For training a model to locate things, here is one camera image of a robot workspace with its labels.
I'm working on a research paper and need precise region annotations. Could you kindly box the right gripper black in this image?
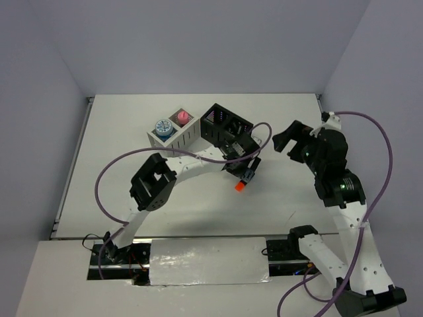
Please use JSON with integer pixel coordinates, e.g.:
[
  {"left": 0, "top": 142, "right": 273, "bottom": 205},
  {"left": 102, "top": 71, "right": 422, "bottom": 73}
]
[{"left": 272, "top": 118, "right": 323, "bottom": 172}]

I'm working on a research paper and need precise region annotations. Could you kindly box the orange highlighter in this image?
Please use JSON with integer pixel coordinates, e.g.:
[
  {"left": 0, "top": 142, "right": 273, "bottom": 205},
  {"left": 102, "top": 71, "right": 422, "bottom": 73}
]
[{"left": 235, "top": 180, "right": 247, "bottom": 192}]

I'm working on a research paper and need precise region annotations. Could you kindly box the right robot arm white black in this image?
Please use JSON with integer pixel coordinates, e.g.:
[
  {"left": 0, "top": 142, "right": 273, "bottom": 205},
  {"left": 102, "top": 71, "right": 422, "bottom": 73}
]
[{"left": 272, "top": 121, "right": 406, "bottom": 316}]

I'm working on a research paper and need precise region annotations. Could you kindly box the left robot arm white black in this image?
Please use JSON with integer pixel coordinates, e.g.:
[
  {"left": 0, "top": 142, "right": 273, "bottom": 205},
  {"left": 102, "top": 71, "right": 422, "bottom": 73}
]
[{"left": 95, "top": 133, "right": 262, "bottom": 264}]

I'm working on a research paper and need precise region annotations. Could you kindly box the black two-slot organizer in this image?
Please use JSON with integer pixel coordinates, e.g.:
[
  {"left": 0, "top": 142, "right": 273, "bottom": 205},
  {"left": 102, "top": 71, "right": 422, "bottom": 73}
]
[{"left": 200, "top": 103, "right": 254, "bottom": 145}]

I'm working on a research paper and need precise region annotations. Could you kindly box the white two-slot organizer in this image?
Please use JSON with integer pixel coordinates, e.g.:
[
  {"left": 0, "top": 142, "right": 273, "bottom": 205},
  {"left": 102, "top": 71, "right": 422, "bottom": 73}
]
[{"left": 147, "top": 108, "right": 200, "bottom": 157}]

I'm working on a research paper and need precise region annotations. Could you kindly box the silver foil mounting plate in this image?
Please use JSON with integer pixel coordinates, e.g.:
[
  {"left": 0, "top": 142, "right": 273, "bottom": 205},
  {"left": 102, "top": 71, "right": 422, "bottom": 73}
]
[{"left": 87, "top": 236, "right": 311, "bottom": 287}]

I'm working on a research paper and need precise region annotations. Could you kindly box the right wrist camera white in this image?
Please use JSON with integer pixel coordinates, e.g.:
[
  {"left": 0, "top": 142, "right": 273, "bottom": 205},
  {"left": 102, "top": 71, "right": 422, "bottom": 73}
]
[{"left": 310, "top": 112, "right": 342, "bottom": 137}]

